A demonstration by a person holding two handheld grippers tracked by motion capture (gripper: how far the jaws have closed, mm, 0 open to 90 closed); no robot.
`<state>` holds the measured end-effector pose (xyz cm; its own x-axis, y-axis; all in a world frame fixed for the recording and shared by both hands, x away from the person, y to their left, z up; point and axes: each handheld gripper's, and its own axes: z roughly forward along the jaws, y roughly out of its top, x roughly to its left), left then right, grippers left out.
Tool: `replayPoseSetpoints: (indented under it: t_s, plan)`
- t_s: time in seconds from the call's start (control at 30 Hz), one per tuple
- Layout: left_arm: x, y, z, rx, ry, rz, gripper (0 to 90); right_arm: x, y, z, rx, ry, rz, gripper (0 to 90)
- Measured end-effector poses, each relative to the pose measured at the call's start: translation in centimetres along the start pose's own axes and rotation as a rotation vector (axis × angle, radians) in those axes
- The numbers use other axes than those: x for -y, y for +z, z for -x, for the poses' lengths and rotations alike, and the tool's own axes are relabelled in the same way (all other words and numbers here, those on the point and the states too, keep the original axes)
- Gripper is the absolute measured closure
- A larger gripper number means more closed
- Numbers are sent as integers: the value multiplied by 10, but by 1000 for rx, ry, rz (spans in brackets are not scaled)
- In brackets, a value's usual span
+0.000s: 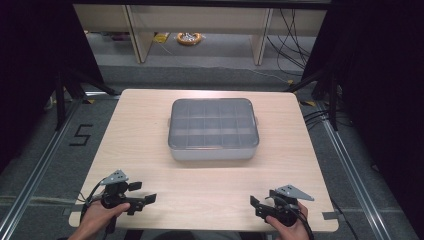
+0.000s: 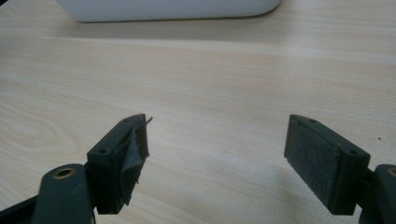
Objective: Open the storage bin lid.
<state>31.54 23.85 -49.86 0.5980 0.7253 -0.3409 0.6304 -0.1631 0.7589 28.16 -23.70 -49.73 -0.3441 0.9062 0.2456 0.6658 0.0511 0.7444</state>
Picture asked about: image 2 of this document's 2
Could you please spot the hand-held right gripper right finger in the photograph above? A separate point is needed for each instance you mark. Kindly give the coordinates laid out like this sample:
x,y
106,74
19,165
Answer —
x,y
320,161

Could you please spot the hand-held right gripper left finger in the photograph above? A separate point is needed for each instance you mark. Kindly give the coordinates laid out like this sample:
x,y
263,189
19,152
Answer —
x,y
116,168

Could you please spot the white plastic container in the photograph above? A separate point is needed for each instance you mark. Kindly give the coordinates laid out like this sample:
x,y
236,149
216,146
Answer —
x,y
168,9

